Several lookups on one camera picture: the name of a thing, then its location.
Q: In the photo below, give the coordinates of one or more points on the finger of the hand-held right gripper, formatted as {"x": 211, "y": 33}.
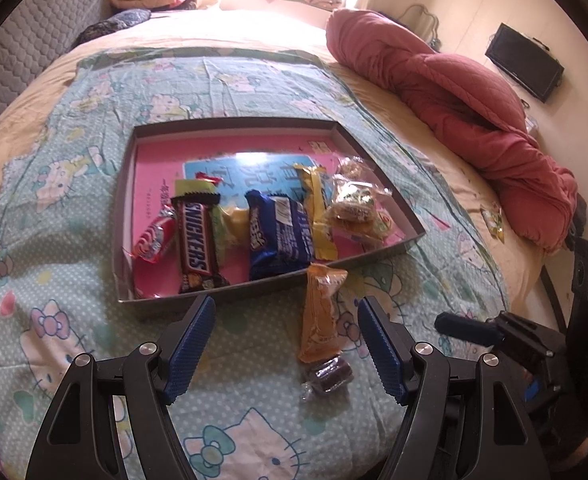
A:
{"x": 458, "y": 326}

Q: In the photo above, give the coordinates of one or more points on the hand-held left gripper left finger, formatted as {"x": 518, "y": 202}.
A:
{"x": 191, "y": 350}

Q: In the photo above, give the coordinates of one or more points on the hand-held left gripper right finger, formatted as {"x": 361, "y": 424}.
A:
{"x": 383, "y": 355}

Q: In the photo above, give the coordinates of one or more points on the orange snack packet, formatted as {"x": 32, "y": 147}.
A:
{"x": 319, "y": 320}

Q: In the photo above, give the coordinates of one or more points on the brown chocolate bar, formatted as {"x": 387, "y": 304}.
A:
{"x": 196, "y": 245}

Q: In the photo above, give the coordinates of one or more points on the pink-lined cardboard box tray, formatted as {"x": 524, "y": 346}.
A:
{"x": 123, "y": 240}

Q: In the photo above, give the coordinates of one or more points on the blue cookie packet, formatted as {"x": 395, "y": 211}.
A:
{"x": 279, "y": 240}

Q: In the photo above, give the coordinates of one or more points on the yellow wafer snack packet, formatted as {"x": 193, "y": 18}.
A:
{"x": 319, "y": 215}

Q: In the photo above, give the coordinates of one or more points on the green yellow snack packet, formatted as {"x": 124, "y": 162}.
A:
{"x": 194, "y": 186}

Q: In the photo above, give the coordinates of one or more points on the dark wrapped candy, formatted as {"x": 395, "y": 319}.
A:
{"x": 329, "y": 375}

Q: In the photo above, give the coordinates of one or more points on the small yellow green packet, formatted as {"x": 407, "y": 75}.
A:
{"x": 493, "y": 222}

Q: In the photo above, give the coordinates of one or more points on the red candy packet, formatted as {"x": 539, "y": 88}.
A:
{"x": 154, "y": 240}

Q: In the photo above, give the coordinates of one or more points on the yellow red-dot snack packet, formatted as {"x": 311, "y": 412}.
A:
{"x": 381, "y": 227}

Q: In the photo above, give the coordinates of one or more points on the clear wrapped speckled pastry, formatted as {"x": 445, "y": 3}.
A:
{"x": 351, "y": 202}

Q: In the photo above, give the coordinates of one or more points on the cartoon cat printed blanket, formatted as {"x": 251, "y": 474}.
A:
{"x": 49, "y": 285}

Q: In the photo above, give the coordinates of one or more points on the pink book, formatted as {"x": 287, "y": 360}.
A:
{"x": 154, "y": 170}

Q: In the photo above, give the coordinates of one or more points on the clear wrapped tan pastry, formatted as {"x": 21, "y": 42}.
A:
{"x": 350, "y": 167}

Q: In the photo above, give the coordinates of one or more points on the red quilt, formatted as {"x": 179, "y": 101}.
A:
{"x": 448, "y": 90}

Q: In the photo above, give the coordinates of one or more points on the dark blue patterned cloth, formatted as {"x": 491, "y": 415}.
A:
{"x": 119, "y": 22}

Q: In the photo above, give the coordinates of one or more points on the grey quilted headboard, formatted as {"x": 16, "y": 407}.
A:
{"x": 24, "y": 35}

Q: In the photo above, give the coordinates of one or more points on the black wall television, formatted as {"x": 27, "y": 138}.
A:
{"x": 523, "y": 62}

